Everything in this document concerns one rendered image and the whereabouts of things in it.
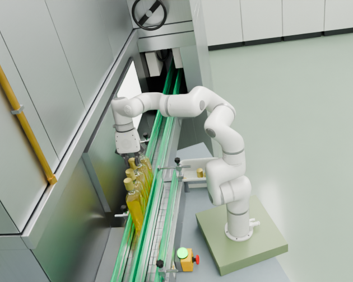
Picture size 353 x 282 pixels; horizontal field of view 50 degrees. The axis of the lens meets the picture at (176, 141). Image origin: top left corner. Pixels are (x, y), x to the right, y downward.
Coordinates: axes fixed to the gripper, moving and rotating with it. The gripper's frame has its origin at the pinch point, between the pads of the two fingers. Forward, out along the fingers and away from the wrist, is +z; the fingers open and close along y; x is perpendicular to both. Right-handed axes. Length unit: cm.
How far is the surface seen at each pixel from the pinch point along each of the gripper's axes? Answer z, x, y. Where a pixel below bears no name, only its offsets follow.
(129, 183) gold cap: 4.4, -12.6, 1.0
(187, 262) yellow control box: 40.3, -17.9, 21.0
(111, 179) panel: 9.0, 1.8, -12.0
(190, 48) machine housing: -32, 98, 20
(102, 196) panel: 11.4, -9.1, -13.2
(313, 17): -13, 386, 147
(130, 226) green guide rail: 27.3, -9.2, -3.7
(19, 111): -40, -50, -13
